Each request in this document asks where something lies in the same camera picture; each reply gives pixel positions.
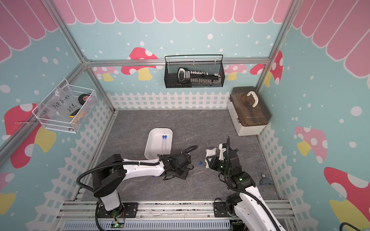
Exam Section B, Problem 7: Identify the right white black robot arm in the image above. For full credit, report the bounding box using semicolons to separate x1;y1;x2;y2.
206;148;285;231

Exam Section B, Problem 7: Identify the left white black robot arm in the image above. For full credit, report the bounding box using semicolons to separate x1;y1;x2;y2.
76;145;198;212

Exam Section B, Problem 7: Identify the white plastic tray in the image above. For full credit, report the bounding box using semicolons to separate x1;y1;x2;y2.
144;128;173;160

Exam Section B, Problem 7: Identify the brown lidded storage box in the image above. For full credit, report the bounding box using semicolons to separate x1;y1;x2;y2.
227;87;271;136

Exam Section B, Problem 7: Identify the socket wrench set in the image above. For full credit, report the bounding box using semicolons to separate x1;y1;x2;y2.
176;68;224;87

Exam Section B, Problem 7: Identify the black tape roll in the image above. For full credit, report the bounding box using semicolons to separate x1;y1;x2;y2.
78;93;90;105

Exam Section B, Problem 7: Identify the clear plastic label bag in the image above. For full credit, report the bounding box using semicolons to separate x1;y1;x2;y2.
45;87;81;122

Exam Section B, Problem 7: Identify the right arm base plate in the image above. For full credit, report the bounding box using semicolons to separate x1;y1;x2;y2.
213;201;238;218

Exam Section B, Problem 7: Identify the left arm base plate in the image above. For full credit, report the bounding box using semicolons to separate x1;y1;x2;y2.
96;202;139;218

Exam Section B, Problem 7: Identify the black wire mesh basket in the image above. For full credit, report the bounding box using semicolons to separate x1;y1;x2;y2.
164;54;225;89

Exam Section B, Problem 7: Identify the white wire wall basket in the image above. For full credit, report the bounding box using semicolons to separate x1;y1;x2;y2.
32;79;97;134

